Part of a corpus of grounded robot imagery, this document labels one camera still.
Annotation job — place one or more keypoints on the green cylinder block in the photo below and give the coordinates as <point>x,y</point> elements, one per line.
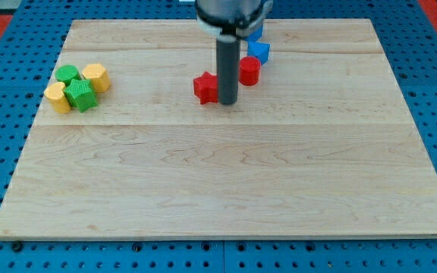
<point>67,73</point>

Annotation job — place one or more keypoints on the red star block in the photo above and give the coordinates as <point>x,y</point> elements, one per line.
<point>205,87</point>

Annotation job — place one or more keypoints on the yellow heart block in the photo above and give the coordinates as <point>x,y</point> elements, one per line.
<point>54,93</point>

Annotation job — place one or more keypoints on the red cylinder block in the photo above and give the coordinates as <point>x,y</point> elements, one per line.
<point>249,70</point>

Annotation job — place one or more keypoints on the blue cube block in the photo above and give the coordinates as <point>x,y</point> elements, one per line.
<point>259,50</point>

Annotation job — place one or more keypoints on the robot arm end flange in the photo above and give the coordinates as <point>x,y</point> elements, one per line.
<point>227,19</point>

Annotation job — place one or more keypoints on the grey cylindrical pointer rod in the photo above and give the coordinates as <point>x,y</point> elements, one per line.
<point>227,64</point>

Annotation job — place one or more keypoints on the green star block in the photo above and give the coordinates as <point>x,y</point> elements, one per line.
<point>81,94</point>

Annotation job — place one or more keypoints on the yellow hexagon block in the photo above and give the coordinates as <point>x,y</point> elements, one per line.
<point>98,75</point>

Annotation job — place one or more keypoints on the blue block behind arm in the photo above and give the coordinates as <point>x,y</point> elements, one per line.
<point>255,35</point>

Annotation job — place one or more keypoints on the wooden board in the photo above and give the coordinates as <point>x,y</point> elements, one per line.
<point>323,148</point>

